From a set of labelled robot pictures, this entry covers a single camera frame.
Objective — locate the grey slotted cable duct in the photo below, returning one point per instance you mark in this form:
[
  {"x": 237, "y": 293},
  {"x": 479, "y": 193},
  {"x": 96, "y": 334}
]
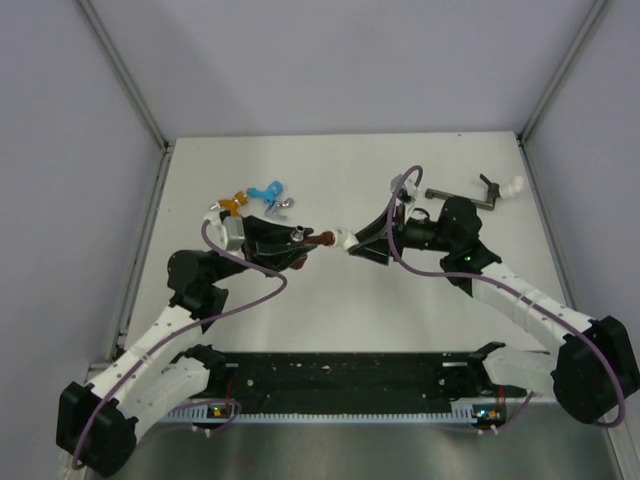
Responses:
[{"x": 459, "y": 413}]

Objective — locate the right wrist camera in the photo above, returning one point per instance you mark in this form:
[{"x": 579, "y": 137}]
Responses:
[{"x": 404, "y": 190}]

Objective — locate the chrome water faucet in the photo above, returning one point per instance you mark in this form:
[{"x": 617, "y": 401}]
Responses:
[{"x": 278, "y": 210}]

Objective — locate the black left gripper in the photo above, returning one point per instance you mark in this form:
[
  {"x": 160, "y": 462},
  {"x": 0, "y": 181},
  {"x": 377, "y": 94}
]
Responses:
[{"x": 267, "y": 245}]

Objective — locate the yellow water faucet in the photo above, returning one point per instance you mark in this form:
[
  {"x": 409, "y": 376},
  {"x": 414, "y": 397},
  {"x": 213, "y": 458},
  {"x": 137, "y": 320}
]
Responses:
[{"x": 231, "y": 205}]

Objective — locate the aluminium corner frame post right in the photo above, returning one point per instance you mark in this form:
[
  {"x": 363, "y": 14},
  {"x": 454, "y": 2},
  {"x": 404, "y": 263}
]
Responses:
[{"x": 595, "y": 16}]

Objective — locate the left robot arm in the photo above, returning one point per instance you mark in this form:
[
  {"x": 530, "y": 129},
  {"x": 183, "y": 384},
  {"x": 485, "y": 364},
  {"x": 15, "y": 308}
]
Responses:
[{"x": 101, "y": 421}]

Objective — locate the brown water faucet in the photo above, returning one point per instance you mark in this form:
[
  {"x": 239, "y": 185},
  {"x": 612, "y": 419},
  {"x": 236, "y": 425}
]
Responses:
[{"x": 311, "y": 241}]

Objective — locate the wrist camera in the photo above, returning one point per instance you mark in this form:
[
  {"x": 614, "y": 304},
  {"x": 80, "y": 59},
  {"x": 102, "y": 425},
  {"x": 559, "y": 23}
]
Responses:
[
  {"x": 404, "y": 190},
  {"x": 225, "y": 230}
]

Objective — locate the aluminium corner frame post left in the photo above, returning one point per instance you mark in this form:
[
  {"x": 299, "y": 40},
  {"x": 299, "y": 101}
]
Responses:
[{"x": 121, "y": 71}]

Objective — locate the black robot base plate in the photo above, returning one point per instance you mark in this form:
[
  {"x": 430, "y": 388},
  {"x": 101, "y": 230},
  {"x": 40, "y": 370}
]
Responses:
[{"x": 347, "y": 383}]

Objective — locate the aluminium corner frame post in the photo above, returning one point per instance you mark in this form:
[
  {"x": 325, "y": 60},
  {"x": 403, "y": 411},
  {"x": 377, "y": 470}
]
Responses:
[
  {"x": 595, "y": 16},
  {"x": 121, "y": 71}
]

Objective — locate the white elbow fitting on faucet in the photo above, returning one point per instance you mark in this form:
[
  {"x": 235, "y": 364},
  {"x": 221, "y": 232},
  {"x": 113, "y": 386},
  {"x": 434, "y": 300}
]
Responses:
[{"x": 512, "y": 189}]

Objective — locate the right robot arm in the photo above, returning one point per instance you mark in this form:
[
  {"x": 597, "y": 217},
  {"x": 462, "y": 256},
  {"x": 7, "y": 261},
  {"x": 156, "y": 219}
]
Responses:
[{"x": 587, "y": 365}]

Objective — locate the grey long-spout faucet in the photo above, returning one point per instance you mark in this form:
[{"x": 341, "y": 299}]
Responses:
[{"x": 488, "y": 203}]

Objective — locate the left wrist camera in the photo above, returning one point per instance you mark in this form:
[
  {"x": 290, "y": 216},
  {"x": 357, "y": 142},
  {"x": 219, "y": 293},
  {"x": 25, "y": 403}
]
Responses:
[{"x": 225, "y": 230}]

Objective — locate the blue water faucet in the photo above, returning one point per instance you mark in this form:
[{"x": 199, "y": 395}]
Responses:
[{"x": 269, "y": 195}]

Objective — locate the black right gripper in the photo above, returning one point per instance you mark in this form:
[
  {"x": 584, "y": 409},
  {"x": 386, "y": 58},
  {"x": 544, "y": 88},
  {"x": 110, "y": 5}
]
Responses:
[{"x": 374, "y": 242}]

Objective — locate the white elbow pipe fitting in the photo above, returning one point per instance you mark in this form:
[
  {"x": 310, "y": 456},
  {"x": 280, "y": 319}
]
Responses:
[{"x": 344, "y": 239}]

